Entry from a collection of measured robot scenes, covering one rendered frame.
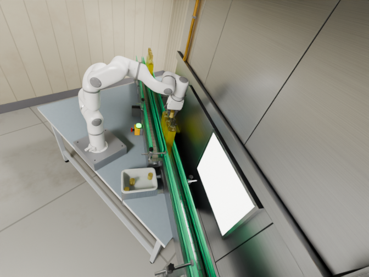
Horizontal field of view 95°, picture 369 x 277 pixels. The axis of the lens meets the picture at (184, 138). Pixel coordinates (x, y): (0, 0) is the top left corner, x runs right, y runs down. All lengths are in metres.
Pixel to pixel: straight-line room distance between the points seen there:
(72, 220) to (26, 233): 0.33
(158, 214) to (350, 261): 0.89
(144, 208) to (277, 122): 0.91
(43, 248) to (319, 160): 1.97
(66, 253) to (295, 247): 1.71
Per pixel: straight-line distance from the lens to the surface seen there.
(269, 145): 0.65
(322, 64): 0.58
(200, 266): 1.01
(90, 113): 1.16
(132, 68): 0.95
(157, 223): 1.15
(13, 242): 2.13
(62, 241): 2.00
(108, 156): 1.31
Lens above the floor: 1.83
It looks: 41 degrees down
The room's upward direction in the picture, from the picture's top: 18 degrees clockwise
